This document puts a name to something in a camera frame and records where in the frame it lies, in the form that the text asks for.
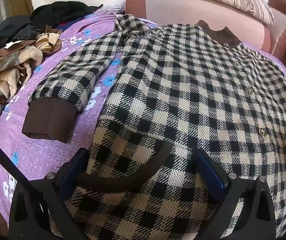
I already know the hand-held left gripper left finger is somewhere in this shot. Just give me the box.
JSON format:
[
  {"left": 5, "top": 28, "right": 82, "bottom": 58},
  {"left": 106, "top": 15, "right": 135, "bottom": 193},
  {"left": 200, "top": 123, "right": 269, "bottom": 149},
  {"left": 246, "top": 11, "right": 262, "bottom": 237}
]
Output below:
[{"left": 8, "top": 147, "right": 91, "bottom": 240}]

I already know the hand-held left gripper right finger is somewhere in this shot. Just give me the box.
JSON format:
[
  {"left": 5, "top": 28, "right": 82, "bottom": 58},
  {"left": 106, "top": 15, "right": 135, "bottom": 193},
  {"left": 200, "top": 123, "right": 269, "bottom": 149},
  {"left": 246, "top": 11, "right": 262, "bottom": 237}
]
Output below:
[{"left": 194, "top": 148, "right": 277, "bottom": 240}]

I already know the black and beige checked jacket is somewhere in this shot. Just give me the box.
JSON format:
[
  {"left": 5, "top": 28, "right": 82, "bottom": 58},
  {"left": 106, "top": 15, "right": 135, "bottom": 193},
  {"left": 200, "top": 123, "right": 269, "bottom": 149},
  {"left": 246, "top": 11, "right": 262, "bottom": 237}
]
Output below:
[{"left": 22, "top": 14, "right": 286, "bottom": 240}]

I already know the purple floral bedsheet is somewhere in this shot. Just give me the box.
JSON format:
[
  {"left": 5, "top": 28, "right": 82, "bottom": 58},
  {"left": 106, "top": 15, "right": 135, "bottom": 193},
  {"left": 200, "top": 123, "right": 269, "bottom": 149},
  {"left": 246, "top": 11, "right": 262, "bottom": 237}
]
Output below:
[{"left": 0, "top": 12, "right": 286, "bottom": 230}]

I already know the brown and beige patterned cloth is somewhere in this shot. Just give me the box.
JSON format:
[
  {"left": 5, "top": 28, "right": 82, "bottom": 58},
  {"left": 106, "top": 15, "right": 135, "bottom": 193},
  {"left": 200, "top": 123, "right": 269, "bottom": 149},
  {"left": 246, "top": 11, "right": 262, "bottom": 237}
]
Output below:
[{"left": 0, "top": 25, "right": 63, "bottom": 133}]

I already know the blue and red garment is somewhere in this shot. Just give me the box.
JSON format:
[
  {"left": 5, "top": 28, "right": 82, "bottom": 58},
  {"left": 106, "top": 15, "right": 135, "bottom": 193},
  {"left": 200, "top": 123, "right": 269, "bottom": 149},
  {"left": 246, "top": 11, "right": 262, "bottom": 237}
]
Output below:
[{"left": 57, "top": 17, "right": 83, "bottom": 30}]

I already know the dark grey garment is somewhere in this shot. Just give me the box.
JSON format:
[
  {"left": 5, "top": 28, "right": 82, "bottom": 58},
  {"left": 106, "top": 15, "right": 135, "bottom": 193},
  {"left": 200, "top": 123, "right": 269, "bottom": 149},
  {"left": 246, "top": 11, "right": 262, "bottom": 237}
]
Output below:
[{"left": 0, "top": 15, "right": 38, "bottom": 62}]

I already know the clear plastic wrap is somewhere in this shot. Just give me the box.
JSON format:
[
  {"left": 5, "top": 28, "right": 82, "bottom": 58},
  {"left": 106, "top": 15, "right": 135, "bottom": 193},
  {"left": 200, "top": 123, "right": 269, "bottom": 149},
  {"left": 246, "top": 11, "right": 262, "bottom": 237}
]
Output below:
[{"left": 100, "top": 1, "right": 127, "bottom": 16}]

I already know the black cable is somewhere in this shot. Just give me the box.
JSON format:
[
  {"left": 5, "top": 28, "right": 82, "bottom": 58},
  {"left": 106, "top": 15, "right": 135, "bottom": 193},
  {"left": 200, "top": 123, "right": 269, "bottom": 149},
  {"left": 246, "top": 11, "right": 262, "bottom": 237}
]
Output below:
[{"left": 0, "top": 131, "right": 47, "bottom": 200}]

